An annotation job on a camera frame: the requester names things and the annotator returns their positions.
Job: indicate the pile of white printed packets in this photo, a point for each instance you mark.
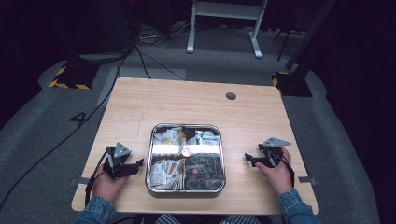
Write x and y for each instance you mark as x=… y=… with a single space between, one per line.
x=205 y=137

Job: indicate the grey tape strip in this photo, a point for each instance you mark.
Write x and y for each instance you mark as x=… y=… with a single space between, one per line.
x=306 y=179
x=81 y=180

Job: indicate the square metal compartment tray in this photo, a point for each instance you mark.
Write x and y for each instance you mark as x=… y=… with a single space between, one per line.
x=148 y=183

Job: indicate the pile of yellow-tagged tea bags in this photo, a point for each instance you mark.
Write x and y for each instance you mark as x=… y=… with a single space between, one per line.
x=168 y=138

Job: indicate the dark grey slanted post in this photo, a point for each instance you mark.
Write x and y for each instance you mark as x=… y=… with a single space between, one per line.
x=311 y=34

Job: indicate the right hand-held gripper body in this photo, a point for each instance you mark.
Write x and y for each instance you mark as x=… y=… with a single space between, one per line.
x=274 y=149

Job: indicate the person's right hand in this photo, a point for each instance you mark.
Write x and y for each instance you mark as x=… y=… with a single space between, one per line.
x=278 y=177

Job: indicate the pile of white paper sachets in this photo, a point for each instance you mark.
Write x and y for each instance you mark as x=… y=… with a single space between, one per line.
x=158 y=175

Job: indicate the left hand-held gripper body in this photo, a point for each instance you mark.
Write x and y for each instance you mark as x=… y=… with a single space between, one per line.
x=120 y=151

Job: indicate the white metal stand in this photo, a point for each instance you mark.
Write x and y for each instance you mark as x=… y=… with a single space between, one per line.
x=224 y=9

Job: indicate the person's striped clothing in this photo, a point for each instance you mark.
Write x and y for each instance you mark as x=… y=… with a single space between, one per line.
x=236 y=220

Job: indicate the person's left hand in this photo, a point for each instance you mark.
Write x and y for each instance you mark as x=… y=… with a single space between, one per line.
x=107 y=188

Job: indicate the black yellow striped base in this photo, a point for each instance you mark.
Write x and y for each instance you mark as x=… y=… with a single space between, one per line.
x=73 y=77
x=292 y=85

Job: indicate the bundle of wooden stir sticks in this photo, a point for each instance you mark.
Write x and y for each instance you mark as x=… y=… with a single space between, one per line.
x=176 y=174

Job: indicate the black equipment cabinet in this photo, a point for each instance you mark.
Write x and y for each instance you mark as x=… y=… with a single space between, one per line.
x=99 y=25

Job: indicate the black tripod leg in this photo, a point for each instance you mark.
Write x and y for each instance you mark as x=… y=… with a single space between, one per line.
x=284 y=45

